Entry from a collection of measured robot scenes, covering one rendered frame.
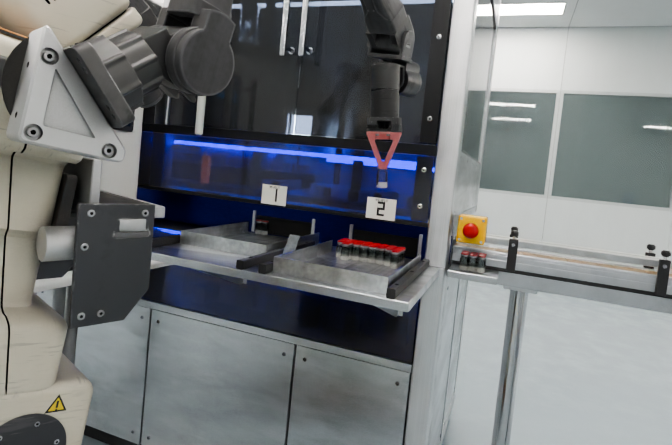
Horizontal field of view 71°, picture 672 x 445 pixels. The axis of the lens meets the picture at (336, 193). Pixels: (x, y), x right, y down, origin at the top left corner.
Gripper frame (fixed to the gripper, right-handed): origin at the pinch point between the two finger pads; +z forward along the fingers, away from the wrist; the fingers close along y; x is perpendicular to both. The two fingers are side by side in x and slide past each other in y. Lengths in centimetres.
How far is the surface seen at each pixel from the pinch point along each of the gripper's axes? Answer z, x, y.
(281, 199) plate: 13, 31, 45
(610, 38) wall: -125, -242, 461
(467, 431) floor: 124, -41, 111
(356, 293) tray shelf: 25.5, 4.6, -4.0
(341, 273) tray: 22.7, 8.0, 0.0
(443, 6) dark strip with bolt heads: -41, -15, 38
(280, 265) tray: 22.5, 21.7, 3.9
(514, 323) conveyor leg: 46, -38, 40
